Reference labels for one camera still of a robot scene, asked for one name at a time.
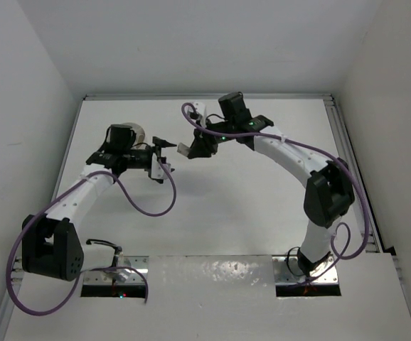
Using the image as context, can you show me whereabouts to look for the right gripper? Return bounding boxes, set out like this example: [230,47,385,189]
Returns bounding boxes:
[189,117,236,157]

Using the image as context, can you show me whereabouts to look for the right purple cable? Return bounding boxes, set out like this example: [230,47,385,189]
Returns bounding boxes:
[180,102,370,285]

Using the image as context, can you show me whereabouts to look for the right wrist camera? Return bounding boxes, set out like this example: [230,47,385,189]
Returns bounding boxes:
[188,102,206,128]

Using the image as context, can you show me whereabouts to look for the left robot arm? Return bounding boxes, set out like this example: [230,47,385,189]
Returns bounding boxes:
[21,123,173,281]

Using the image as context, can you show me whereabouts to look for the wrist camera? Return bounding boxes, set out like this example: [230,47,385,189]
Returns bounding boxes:
[148,153,174,184]
[188,102,206,128]

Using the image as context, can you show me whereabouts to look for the purple cable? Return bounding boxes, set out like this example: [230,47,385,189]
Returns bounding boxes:
[180,102,370,285]
[5,156,177,316]

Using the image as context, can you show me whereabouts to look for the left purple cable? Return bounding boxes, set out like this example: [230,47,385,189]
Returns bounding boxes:
[5,156,177,316]

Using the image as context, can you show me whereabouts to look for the white round divided container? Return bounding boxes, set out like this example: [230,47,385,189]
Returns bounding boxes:
[123,122,146,149]

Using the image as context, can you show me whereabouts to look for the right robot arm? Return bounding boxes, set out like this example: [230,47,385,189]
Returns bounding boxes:
[178,92,355,276]

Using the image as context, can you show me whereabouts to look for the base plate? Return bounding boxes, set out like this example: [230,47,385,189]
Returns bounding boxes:
[83,256,149,286]
[272,255,341,285]

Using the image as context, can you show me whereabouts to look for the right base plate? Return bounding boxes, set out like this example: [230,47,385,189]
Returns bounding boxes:
[272,255,341,285]

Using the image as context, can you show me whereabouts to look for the staples box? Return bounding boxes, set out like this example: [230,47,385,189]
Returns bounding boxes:
[177,143,191,157]

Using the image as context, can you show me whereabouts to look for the left base plate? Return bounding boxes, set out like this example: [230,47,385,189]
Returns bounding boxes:
[83,256,149,286]

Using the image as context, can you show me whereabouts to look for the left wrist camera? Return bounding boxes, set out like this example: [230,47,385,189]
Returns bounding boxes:
[148,153,174,184]

